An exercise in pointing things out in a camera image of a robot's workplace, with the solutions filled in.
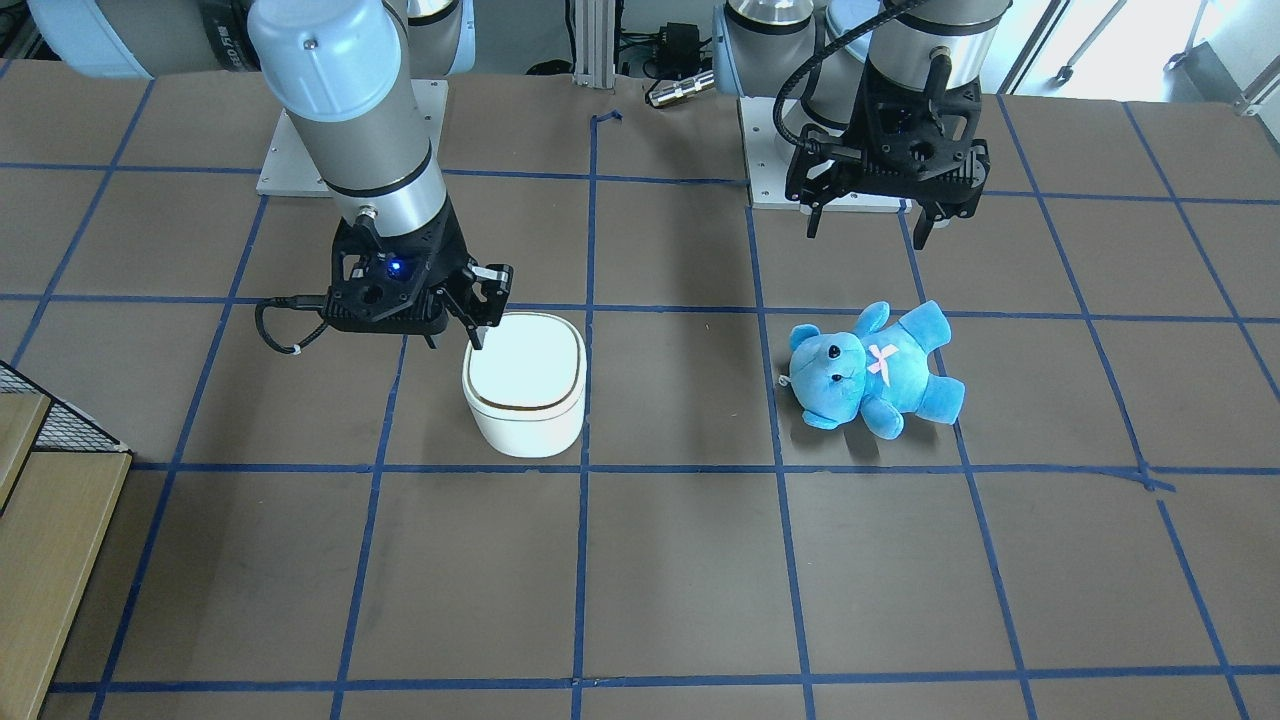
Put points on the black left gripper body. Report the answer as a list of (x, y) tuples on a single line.
[(858, 128)]

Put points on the blue teddy bear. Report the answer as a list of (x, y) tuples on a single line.
[(878, 371)]

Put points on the aluminium frame post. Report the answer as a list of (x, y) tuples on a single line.
[(594, 27)]

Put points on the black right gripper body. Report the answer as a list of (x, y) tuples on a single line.
[(453, 261)]

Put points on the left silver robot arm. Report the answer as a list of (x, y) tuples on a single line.
[(806, 60)]

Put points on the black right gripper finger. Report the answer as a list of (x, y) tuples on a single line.
[(493, 283), (467, 307)]

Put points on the silver metal connector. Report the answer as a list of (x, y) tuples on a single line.
[(667, 92)]

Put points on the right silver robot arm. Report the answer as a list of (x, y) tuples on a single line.
[(343, 71)]

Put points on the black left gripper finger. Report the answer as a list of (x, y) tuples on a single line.
[(815, 207), (930, 215)]

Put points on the white small trash can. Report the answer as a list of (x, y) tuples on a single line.
[(526, 385)]

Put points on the black power adapter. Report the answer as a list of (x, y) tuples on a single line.
[(677, 54)]

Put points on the wire basket with cardboard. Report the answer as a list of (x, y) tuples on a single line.
[(62, 476)]

